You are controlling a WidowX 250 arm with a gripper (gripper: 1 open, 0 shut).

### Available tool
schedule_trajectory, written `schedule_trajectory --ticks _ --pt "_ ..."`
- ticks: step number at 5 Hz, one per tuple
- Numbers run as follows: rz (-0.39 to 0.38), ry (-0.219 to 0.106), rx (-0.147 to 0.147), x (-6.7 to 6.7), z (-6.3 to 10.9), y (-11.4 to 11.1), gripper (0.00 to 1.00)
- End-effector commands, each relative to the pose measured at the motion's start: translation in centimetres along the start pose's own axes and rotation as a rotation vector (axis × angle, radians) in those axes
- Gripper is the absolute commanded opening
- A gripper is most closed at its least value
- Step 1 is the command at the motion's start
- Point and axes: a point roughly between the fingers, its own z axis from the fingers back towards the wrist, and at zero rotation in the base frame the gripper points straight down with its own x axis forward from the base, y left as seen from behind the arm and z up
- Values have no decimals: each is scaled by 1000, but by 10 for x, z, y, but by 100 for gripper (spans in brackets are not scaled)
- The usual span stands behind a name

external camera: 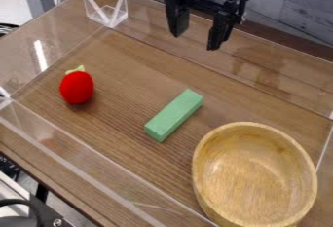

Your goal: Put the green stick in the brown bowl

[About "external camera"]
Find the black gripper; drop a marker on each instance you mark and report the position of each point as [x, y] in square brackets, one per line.
[230, 10]

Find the green rectangular block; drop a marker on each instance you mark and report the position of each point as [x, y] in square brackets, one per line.
[174, 114]

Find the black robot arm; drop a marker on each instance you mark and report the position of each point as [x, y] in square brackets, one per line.
[226, 11]

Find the light wooden bowl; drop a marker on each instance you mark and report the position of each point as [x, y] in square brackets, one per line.
[253, 177]

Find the red toy strawberry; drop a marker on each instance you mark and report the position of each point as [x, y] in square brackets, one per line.
[77, 86]

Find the black clamp with bolt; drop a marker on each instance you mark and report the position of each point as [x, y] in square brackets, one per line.
[51, 218]

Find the clear acrylic enclosure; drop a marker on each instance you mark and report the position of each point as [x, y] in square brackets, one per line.
[89, 151]

